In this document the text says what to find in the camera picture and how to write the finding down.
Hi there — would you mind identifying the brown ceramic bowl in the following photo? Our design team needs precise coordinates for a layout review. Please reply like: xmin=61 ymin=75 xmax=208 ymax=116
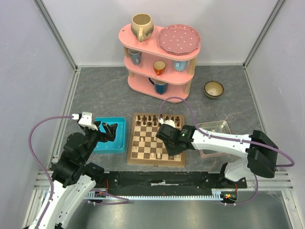
xmin=204 ymin=81 xmax=224 ymax=98

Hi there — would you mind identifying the purple cable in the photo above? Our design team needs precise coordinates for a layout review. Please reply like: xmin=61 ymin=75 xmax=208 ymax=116
xmin=28 ymin=112 xmax=81 ymax=229
xmin=158 ymin=97 xmax=295 ymax=206

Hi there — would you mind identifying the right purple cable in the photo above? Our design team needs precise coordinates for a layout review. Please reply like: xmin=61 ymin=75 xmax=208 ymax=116
xmin=158 ymin=97 xmax=295 ymax=206

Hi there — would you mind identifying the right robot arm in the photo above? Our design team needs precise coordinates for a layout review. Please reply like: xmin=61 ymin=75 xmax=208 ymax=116
xmin=156 ymin=123 xmax=278 ymax=188

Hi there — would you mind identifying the pink clear plastic tray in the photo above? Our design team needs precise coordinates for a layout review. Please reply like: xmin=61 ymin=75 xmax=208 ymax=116
xmin=198 ymin=121 xmax=231 ymax=158

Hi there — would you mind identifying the wooden chess board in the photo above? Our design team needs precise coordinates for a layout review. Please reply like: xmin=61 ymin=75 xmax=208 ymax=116
xmin=127 ymin=113 xmax=186 ymax=167

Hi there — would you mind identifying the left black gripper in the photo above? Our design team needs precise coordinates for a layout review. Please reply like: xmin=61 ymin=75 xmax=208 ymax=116
xmin=81 ymin=120 xmax=118 ymax=162

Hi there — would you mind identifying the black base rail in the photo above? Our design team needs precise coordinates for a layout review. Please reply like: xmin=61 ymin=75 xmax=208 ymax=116
xmin=95 ymin=171 xmax=247 ymax=197

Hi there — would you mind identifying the dark blue mug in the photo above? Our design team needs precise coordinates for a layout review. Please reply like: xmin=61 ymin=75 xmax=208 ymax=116
xmin=149 ymin=78 xmax=168 ymax=95

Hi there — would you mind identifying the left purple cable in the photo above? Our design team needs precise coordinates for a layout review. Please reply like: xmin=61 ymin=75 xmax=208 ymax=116
xmin=28 ymin=112 xmax=81 ymax=229

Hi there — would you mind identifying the blue plastic bin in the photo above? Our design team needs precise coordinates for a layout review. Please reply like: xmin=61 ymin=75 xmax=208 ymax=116
xmin=93 ymin=117 xmax=127 ymax=154

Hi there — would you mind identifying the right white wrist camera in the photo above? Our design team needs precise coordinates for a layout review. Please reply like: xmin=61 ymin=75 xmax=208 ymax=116
xmin=158 ymin=118 xmax=176 ymax=128

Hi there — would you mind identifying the grey-blue mug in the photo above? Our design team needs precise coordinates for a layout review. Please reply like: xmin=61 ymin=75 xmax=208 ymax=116
xmin=128 ymin=49 xmax=142 ymax=65

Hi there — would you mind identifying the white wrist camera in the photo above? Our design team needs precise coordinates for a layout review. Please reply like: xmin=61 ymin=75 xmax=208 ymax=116
xmin=72 ymin=112 xmax=98 ymax=131
xmin=158 ymin=118 xmax=176 ymax=128

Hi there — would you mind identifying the beige ceramic mug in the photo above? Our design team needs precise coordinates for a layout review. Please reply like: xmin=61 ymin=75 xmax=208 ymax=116
xmin=131 ymin=13 xmax=154 ymax=42

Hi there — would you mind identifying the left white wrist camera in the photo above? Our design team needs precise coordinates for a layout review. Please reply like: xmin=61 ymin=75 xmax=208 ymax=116
xmin=72 ymin=112 xmax=98 ymax=131

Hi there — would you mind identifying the orange cup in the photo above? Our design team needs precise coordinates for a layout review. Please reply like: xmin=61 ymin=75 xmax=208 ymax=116
xmin=153 ymin=60 xmax=166 ymax=76

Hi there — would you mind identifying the light blue mug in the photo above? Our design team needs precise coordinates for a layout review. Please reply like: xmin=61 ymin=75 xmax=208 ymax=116
xmin=173 ymin=61 xmax=188 ymax=72

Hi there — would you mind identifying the pink polka dot plate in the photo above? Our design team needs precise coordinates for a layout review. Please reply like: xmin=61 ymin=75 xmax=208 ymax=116
xmin=158 ymin=24 xmax=201 ymax=56

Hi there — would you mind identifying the pink three-tier shelf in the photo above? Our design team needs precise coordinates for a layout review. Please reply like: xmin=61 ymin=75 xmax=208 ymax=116
xmin=119 ymin=24 xmax=201 ymax=103

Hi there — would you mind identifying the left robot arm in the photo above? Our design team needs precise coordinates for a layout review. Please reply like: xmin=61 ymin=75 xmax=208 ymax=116
xmin=28 ymin=121 xmax=118 ymax=229

